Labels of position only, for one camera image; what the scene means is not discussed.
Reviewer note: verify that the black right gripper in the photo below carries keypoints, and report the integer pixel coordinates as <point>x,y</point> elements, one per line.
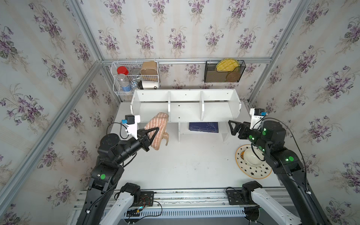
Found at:
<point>245,126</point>

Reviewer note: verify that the white wire basket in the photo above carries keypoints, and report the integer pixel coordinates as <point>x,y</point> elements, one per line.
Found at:
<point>134,76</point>

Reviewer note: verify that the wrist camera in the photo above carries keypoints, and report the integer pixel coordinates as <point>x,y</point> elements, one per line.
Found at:
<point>257,115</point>
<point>131,124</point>

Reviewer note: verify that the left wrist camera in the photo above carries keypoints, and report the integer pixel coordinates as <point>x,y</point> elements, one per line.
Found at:
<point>131,124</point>

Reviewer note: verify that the white ceramic bowl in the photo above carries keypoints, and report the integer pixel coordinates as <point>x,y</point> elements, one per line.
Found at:
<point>254,157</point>

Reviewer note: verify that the yellow woven mat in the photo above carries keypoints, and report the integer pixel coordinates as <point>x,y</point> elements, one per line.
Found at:
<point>227,65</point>

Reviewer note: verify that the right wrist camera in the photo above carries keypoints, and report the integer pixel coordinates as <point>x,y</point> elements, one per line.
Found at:
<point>257,115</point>

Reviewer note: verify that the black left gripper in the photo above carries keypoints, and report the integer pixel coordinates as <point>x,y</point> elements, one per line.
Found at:
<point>144,139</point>

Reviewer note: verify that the dark blue book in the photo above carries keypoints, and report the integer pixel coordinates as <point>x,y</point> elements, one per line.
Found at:
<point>207,127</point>

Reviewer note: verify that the brown cardboard box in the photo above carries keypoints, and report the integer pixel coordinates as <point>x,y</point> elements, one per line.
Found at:
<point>149,71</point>

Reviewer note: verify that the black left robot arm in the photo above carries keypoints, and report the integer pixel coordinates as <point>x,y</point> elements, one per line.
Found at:
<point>112,152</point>

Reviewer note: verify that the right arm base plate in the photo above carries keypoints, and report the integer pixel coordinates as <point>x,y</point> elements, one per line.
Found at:
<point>238,196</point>

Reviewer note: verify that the small circuit board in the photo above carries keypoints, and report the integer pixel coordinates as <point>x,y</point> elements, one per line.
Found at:
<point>133,213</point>

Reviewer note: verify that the star patterned plate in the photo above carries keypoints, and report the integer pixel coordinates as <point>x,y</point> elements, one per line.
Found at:
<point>253,172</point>

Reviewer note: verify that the clear plastic bottle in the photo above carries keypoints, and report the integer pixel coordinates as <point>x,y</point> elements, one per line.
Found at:
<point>124,82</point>

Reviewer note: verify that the round brown woven coaster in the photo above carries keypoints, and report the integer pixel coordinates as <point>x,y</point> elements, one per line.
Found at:
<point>233,77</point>

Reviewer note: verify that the white wooden bookshelf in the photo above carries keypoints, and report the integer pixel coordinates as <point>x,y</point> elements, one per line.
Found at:
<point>186,106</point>

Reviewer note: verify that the red lid jar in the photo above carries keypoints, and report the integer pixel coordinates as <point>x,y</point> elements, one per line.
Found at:
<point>122,70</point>

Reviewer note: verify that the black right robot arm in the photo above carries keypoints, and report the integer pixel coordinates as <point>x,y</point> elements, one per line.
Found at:
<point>269,138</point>

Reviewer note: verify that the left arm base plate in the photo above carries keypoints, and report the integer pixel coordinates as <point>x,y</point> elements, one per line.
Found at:
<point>146,199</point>

